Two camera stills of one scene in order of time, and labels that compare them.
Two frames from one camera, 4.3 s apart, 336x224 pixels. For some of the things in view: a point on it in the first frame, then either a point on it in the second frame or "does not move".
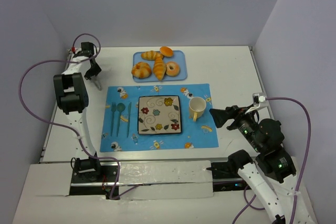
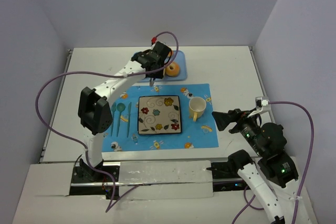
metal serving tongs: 97,82 → 151,82
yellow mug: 197,106 does not move
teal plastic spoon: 121,107 does not move
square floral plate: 159,115 does not move
